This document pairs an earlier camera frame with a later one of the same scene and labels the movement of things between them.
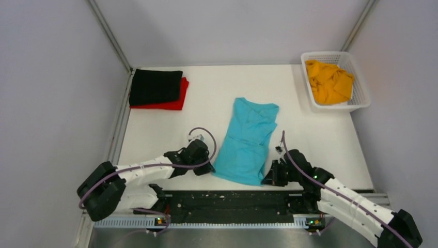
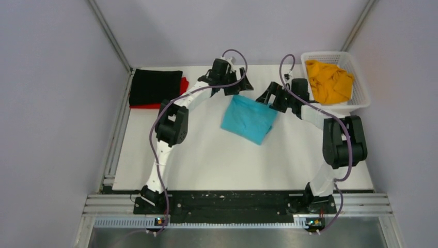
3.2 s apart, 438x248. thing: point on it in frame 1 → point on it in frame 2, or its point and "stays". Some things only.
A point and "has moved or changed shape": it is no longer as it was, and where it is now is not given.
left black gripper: x=206 y=169 → x=244 y=86
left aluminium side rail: x=116 y=138 stays
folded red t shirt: x=177 y=105 stays
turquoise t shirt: x=251 y=127 has moved or changed shape
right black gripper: x=272 y=177 → x=272 y=89
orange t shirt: x=329 y=83 stays
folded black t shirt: x=153 y=86 stays
